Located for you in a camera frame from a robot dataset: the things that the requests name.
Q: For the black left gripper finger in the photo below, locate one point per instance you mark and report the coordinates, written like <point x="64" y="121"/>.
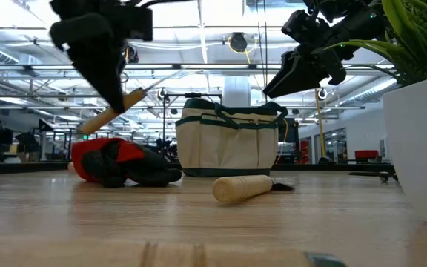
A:
<point x="95" y="55"/>

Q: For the red seat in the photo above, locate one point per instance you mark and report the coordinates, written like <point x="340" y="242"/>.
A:
<point x="366" y="154"/>

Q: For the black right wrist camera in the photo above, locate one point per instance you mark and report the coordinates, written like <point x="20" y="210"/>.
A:
<point x="300" y="26"/>

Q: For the black wheeled stand base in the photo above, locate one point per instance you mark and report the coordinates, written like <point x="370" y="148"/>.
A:
<point x="374" y="174"/>

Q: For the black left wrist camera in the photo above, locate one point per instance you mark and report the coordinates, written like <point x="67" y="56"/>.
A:
<point x="139" y="24"/>

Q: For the black metal table frame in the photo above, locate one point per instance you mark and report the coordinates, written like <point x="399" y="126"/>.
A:
<point x="20" y="167"/>

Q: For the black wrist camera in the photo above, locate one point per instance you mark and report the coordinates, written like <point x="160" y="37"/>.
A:
<point x="300" y="26"/>
<point x="139" y="24"/>

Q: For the green plant in white pot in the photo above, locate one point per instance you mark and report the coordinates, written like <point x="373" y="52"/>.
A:
<point x="421" y="148"/>

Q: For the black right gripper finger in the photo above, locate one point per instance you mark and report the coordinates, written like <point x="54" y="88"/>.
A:
<point x="291" y="78"/>

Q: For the cream and green gardening bag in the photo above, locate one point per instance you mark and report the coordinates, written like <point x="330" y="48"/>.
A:
<point x="224" y="152"/>

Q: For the red and black gardening glove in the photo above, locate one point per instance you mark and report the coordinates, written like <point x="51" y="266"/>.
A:
<point x="87" y="155"/>

